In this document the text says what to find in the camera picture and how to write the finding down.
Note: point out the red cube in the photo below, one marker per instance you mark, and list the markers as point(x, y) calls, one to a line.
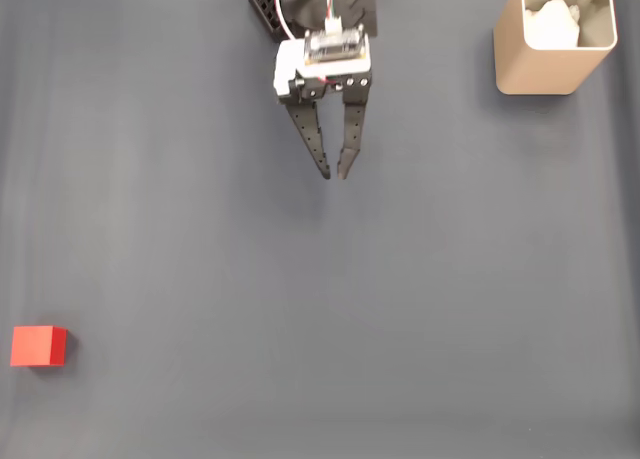
point(35, 346)

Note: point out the beige rounded box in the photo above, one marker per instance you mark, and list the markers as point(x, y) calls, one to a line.
point(540, 71)

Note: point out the dark grey table mat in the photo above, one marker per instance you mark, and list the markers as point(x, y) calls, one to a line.
point(320, 304)

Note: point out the white crumpled paper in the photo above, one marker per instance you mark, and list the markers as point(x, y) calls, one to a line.
point(550, 26)

